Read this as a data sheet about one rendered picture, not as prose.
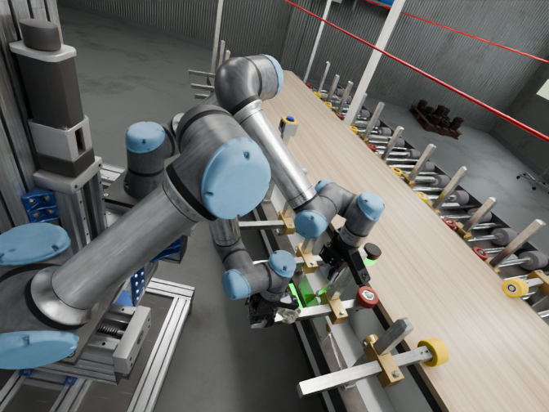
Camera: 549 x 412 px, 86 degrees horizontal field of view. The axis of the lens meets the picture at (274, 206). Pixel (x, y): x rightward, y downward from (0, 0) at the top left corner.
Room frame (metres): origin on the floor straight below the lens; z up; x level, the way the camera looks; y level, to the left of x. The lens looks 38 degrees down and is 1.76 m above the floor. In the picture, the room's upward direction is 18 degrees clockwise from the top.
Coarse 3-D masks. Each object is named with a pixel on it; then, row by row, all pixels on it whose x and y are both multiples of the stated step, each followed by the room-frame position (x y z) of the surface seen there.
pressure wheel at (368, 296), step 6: (360, 288) 0.78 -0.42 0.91; (366, 288) 0.79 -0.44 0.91; (360, 294) 0.75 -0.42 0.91; (366, 294) 0.76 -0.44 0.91; (372, 294) 0.77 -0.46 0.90; (360, 300) 0.73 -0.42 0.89; (366, 300) 0.73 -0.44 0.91; (372, 300) 0.74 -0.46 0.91; (366, 306) 0.72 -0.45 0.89; (372, 306) 0.73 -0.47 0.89
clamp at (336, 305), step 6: (324, 294) 0.73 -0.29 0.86; (324, 300) 0.72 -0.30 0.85; (330, 300) 0.71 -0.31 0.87; (336, 300) 0.72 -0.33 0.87; (330, 306) 0.69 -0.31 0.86; (336, 306) 0.69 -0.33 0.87; (342, 306) 0.70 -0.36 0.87; (336, 312) 0.66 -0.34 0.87; (330, 318) 0.66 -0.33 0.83; (336, 318) 0.65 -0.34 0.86; (342, 318) 0.66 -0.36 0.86; (336, 324) 0.65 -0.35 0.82
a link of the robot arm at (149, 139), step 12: (132, 132) 0.77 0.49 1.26; (144, 132) 0.79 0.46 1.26; (156, 132) 0.81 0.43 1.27; (168, 132) 0.86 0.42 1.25; (132, 144) 0.75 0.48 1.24; (144, 144) 0.75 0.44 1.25; (156, 144) 0.78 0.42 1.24; (168, 144) 0.83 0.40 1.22; (132, 156) 0.75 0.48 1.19; (144, 156) 0.75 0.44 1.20; (156, 156) 0.78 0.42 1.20; (168, 156) 0.83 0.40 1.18; (132, 168) 0.75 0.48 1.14; (144, 168) 0.75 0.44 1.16; (156, 168) 0.78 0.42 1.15
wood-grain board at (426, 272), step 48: (288, 96) 2.75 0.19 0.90; (288, 144) 1.80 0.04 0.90; (336, 144) 2.05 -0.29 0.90; (384, 192) 1.58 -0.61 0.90; (384, 240) 1.13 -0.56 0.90; (432, 240) 1.25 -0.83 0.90; (384, 288) 0.83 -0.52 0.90; (432, 288) 0.92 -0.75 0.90; (480, 288) 1.01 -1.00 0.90; (432, 336) 0.67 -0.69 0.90; (480, 336) 0.75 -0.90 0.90; (528, 336) 0.82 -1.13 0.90; (432, 384) 0.50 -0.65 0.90; (480, 384) 0.55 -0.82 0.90; (528, 384) 0.61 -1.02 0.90
